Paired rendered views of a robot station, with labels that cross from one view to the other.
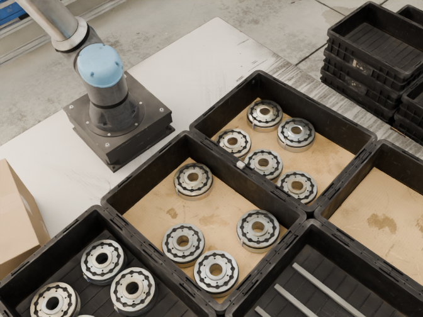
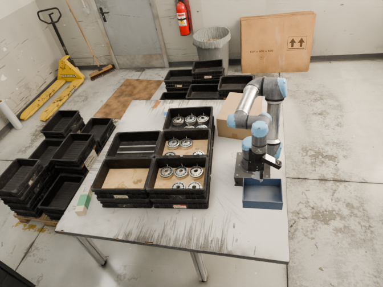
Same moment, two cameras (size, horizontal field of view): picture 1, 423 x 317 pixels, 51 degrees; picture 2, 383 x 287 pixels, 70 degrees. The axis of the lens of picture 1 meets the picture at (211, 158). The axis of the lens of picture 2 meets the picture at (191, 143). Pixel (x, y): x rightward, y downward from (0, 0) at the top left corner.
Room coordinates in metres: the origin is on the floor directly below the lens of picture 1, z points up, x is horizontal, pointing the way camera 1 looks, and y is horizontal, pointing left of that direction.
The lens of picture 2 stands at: (1.86, -0.77, 2.33)
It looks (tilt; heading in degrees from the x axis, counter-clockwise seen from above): 43 degrees down; 147
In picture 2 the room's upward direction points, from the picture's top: 12 degrees counter-clockwise
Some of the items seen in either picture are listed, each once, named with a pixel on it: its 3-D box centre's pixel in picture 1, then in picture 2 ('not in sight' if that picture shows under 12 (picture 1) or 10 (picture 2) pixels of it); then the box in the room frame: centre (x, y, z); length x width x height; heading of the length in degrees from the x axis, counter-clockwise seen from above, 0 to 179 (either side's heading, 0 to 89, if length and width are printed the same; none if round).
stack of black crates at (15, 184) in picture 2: not in sight; (28, 188); (-0.73, -1.11, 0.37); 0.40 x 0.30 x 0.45; 127
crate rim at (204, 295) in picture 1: (201, 210); (183, 143); (0.53, 0.04, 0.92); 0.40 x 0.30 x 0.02; 42
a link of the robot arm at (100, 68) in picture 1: (102, 73); (251, 147); (0.97, 0.28, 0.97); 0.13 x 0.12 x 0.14; 28
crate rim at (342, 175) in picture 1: (280, 134); (178, 173); (0.73, -0.19, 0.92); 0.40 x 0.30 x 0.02; 42
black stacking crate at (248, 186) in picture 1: (202, 221); (184, 147); (0.53, 0.04, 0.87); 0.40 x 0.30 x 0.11; 42
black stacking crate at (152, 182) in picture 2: (279, 146); (179, 177); (0.73, -0.19, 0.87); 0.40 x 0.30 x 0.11; 42
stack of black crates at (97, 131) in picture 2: not in sight; (99, 139); (-0.89, -0.23, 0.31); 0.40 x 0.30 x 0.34; 127
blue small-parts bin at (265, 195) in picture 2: not in sight; (261, 193); (1.32, -0.05, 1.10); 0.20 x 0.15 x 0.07; 39
